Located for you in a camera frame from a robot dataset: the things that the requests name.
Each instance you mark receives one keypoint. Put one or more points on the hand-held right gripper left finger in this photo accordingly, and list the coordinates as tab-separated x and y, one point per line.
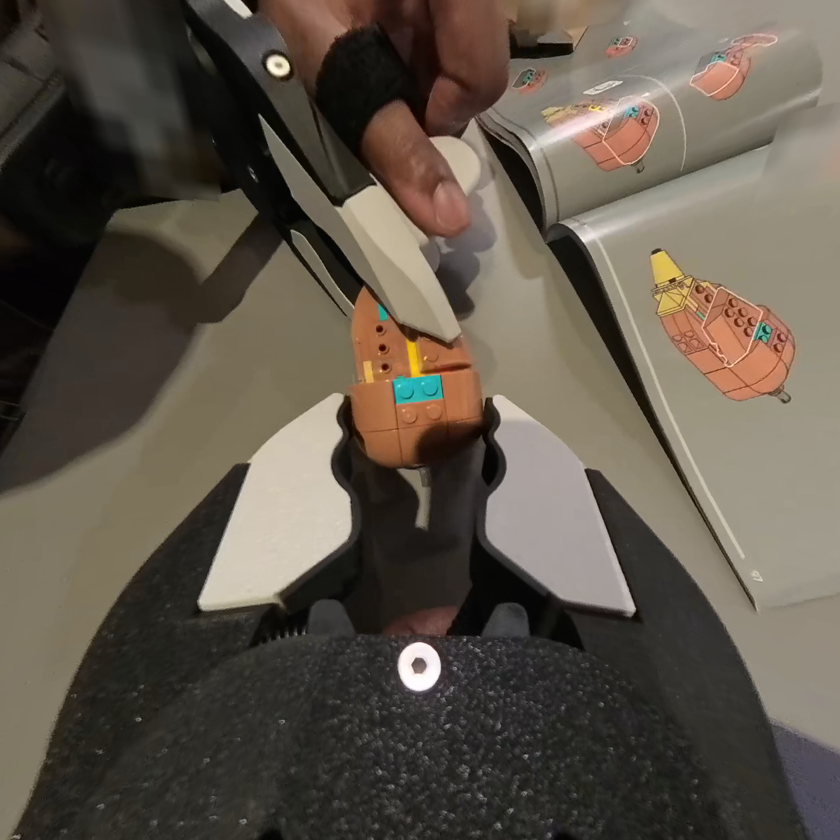
282	518

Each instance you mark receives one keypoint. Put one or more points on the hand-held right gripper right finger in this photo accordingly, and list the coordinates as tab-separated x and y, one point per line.
558	525

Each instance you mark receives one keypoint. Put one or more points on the brown brick vehicle model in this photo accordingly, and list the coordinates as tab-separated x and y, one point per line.
420	420

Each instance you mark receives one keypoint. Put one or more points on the grey desk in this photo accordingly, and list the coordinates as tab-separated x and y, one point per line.
131	525

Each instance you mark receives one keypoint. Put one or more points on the person's left hand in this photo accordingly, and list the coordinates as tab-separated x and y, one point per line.
453	65

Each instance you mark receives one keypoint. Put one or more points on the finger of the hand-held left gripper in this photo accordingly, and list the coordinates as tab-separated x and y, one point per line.
400	262
321	262

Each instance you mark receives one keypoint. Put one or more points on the open instruction booklet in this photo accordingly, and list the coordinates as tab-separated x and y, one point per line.
787	492

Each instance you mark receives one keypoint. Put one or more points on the person's brown jacket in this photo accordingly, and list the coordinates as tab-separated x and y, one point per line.
26	131

